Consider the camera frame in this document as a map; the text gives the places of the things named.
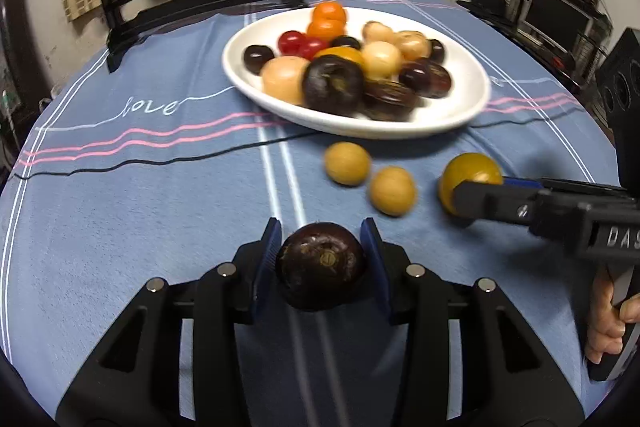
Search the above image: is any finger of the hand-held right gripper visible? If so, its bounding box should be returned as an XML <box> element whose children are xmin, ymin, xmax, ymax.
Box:
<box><xmin>502</xmin><ymin>177</ymin><xmax>622</xmax><ymax>194</ymax></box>
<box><xmin>452</xmin><ymin>179</ymin><xmax>542</xmax><ymax>228</ymax></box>

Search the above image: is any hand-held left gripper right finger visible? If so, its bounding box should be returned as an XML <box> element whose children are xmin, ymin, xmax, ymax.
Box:
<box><xmin>360</xmin><ymin>217</ymin><xmax>586</xmax><ymax>427</ymax></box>

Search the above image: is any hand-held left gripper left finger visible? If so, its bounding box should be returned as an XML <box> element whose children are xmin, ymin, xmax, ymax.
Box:
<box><xmin>55</xmin><ymin>217</ymin><xmax>283</xmax><ymax>427</ymax></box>

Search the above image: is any yellow-green round fruit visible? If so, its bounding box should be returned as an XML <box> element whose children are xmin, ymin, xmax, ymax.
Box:
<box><xmin>438</xmin><ymin>153</ymin><xmax>503</xmax><ymax>215</ymax></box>

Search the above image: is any small tan round fruit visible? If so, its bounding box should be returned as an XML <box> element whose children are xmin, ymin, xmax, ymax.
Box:
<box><xmin>369</xmin><ymin>166</ymin><xmax>417</xmax><ymax>216</ymax></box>
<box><xmin>324</xmin><ymin>142</ymin><xmax>372</xmax><ymax>186</ymax></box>

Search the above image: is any white oval plate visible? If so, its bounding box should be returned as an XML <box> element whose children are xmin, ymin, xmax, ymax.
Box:
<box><xmin>221</xmin><ymin>7</ymin><xmax>492</xmax><ymax>140</ymax></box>

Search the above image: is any dark reddish-brown chestnut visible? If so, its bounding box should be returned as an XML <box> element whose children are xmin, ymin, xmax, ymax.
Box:
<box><xmin>398</xmin><ymin>58</ymin><xmax>453</xmax><ymax>99</ymax></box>

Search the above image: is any large tan oval fruit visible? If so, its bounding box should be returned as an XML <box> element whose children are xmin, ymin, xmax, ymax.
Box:
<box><xmin>260</xmin><ymin>56</ymin><xmax>312</xmax><ymax>105</ymax></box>

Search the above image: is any cream cracked round fruit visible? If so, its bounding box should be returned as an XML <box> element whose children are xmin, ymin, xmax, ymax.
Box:
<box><xmin>361</xmin><ymin>21</ymin><xmax>396</xmax><ymax>44</ymax></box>

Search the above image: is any yellow-orange round fruit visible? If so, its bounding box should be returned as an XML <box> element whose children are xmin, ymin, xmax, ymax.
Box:
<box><xmin>312</xmin><ymin>47</ymin><xmax>366</xmax><ymax>66</ymax></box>

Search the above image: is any red cherry tomato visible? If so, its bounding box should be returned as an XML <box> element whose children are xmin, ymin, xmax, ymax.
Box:
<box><xmin>277</xmin><ymin>30</ymin><xmax>307</xmax><ymax>56</ymax></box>
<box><xmin>298</xmin><ymin>38</ymin><xmax>331</xmax><ymax>60</ymax></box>

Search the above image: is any orange tangerine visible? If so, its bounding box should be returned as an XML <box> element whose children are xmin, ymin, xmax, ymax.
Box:
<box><xmin>306</xmin><ymin>20</ymin><xmax>346</xmax><ymax>42</ymax></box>
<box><xmin>312</xmin><ymin>2</ymin><xmax>347</xmax><ymax>25</ymax></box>

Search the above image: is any person's right hand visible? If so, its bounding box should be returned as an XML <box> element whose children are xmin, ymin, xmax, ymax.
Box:
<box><xmin>585</xmin><ymin>267</ymin><xmax>640</xmax><ymax>365</ymax></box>

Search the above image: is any black computer desk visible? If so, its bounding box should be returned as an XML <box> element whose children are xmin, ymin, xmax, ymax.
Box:
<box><xmin>460</xmin><ymin>0</ymin><xmax>613</xmax><ymax>82</ymax></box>

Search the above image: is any computer monitor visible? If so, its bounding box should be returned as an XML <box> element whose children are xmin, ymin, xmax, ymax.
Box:
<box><xmin>520</xmin><ymin>0</ymin><xmax>596</xmax><ymax>52</ymax></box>

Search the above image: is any black hat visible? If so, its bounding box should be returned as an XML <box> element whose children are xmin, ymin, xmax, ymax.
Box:
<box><xmin>457</xmin><ymin>0</ymin><xmax>511</xmax><ymax>18</ymax></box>

